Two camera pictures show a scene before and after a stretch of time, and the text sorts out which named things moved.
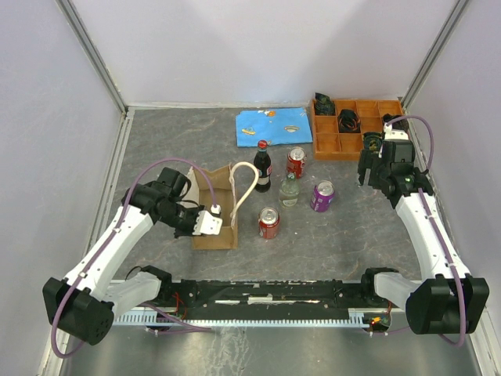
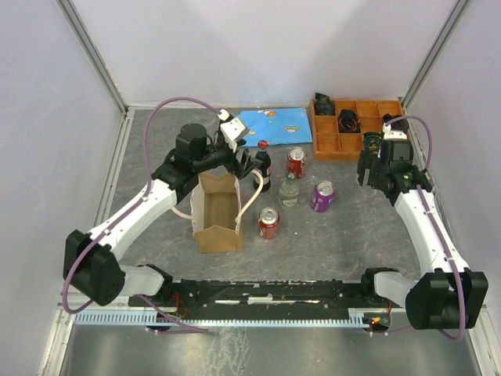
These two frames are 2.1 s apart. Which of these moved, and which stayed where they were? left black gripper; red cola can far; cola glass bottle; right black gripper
Moved: left black gripper
Stayed: right black gripper; red cola can far; cola glass bottle
